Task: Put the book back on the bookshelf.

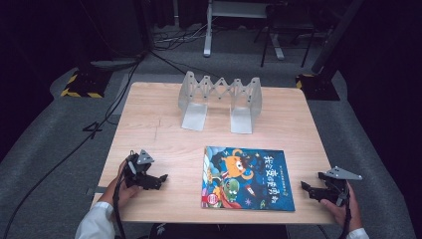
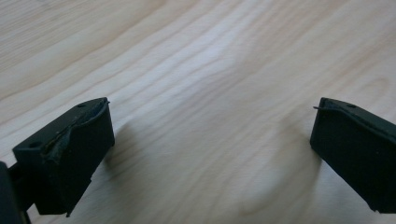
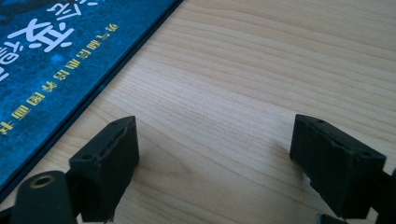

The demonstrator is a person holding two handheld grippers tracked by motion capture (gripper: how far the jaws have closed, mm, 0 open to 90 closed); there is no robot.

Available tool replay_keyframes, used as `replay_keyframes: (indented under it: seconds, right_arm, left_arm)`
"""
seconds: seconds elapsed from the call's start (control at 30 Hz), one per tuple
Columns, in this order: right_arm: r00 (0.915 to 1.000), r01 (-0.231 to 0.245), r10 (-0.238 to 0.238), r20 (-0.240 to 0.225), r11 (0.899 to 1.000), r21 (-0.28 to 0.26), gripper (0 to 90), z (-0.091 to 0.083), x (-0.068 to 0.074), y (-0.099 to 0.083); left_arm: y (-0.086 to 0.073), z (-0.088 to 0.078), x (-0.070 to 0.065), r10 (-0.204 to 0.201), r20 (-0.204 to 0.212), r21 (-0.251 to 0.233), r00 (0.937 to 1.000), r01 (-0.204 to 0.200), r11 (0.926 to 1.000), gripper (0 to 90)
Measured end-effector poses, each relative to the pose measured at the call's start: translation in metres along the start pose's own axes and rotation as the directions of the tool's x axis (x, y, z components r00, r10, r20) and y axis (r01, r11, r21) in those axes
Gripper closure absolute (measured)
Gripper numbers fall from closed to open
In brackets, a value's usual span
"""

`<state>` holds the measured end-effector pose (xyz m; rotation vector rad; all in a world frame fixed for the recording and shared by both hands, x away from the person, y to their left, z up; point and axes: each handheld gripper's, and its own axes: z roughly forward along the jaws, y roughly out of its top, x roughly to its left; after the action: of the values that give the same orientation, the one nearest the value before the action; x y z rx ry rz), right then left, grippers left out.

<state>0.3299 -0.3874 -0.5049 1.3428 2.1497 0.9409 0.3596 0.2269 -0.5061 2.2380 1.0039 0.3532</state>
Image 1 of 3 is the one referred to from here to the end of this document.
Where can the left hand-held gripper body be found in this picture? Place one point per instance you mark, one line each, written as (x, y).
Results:
(136, 172)

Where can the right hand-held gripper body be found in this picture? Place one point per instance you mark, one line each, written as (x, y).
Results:
(336, 191)

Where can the blue illustrated children's book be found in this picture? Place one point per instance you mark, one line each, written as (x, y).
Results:
(247, 181)

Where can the white extendable book rack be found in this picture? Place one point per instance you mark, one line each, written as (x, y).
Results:
(240, 121)

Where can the person's left hand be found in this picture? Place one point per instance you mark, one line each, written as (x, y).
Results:
(123, 194)

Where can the person's right hand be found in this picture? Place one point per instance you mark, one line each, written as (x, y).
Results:
(348, 217)

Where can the grey tape strip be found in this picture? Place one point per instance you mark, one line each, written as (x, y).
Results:
(99, 190)

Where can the person's dark clothing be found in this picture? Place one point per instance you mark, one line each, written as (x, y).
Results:
(219, 231)

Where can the black yellow striped stand base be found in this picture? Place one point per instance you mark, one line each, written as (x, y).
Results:
(318, 88)
(84, 84)

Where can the black slanted pole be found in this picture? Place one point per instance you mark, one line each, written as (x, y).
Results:
(335, 36)

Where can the black metal chair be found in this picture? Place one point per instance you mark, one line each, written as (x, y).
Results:
(285, 23)

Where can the white metal desk frame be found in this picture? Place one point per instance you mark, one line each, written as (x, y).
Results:
(207, 40)

